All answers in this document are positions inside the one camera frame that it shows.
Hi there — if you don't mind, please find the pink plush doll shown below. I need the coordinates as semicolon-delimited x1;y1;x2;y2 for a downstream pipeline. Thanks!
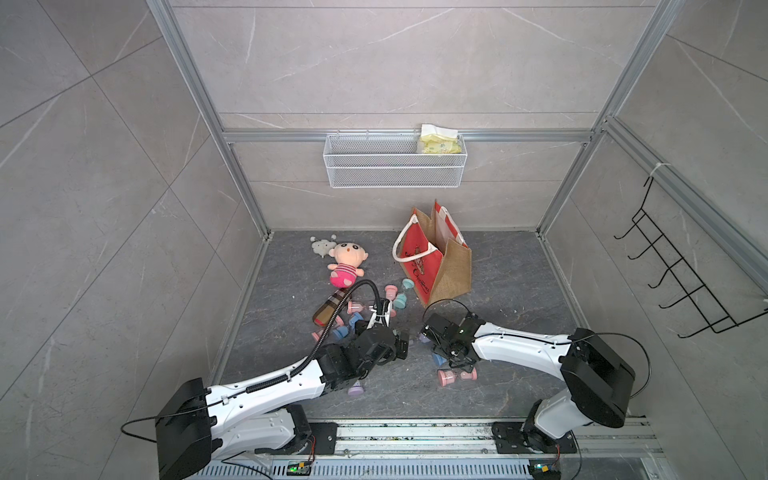
327;242;369;289

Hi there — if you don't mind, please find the black wire hook rack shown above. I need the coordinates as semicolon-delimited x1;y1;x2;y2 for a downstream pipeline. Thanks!
613;176;767;339

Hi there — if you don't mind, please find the green hourglass near bag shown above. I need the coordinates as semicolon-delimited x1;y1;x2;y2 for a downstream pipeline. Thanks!
393;278;415;310

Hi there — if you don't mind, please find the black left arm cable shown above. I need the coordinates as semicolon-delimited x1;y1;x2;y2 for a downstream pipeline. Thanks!
119;279;383;445

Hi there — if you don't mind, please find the yellow wipes packet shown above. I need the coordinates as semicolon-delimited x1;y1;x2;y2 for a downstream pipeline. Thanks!
417;124;462;155

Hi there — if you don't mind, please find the pink hourglass lying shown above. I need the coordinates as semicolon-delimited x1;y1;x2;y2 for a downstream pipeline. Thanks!
347;301;366;315

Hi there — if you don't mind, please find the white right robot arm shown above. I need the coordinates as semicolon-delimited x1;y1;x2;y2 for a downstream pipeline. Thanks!
421;313;636;453

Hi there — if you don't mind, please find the pink hourglass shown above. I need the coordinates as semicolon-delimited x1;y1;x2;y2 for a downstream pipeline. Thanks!
437;368;478;387
347;301;366;315
385;284;398;302

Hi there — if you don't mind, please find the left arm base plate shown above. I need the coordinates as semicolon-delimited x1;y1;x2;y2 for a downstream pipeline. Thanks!
254;421;339;456

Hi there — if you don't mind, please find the white wire wall basket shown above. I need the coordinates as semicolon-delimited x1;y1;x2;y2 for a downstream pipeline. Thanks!
323;134;468;189

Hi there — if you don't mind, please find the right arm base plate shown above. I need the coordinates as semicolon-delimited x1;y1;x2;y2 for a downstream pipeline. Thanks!
491;422;577;455

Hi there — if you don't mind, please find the purple hourglass front left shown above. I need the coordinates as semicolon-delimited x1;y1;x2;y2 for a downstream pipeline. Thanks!
347;380;365;398

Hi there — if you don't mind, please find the blue hourglass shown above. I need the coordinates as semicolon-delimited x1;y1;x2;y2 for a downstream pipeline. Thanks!
431;353;447;368

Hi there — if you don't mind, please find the pink hourglass upright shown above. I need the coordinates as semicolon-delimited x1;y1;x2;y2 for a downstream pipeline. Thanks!
385;284;398;302

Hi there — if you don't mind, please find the white fluffy plush toy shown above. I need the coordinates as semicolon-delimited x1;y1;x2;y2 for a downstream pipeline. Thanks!
310;234;337;258

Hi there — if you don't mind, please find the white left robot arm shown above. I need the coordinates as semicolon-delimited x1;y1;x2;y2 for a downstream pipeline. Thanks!
154;324;409;479

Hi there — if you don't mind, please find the plaid fabric pouch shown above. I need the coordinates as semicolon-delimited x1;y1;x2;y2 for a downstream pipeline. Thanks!
312;288;347;327

